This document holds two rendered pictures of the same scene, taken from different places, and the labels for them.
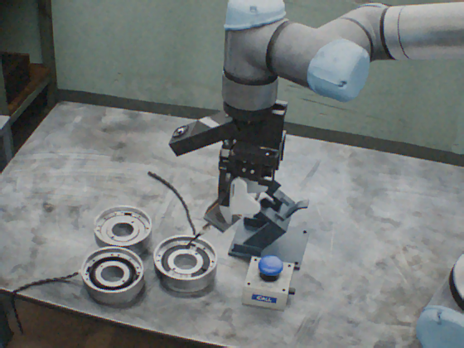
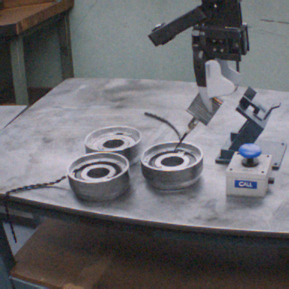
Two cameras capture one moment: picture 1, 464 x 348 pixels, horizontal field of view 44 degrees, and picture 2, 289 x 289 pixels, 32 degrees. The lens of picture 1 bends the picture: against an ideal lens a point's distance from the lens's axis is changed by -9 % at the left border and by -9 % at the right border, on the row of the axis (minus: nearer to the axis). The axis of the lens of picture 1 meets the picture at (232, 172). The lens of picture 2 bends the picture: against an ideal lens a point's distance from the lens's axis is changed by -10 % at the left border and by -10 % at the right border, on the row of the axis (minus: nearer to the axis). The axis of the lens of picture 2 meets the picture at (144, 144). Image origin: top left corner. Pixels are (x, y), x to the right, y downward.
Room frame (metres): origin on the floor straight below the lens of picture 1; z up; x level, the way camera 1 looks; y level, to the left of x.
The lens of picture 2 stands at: (-0.09, -0.08, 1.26)
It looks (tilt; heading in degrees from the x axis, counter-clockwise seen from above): 26 degrees down; 13
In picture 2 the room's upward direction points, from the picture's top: 5 degrees counter-clockwise
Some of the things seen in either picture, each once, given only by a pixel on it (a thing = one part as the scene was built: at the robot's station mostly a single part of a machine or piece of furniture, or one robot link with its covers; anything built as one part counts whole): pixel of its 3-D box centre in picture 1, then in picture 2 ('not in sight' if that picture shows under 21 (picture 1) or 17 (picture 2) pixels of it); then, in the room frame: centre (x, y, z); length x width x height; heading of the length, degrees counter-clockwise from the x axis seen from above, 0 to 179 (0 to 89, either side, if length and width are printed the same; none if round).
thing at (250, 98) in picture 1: (250, 85); not in sight; (0.75, -0.02, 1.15); 0.08 x 0.08 x 0.05
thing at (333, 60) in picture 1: (326, 57); not in sight; (0.70, -0.11, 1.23); 0.11 x 0.11 x 0.08; 54
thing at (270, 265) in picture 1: (269, 273); (250, 159); (0.69, -0.07, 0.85); 0.04 x 0.04 x 0.05
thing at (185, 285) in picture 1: (185, 264); (172, 165); (0.73, 0.07, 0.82); 0.10 x 0.10 x 0.04
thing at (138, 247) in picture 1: (123, 233); (114, 147); (0.79, 0.18, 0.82); 0.10 x 0.10 x 0.04
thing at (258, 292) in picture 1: (271, 283); (253, 174); (0.69, -0.07, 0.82); 0.08 x 0.07 x 0.05; 80
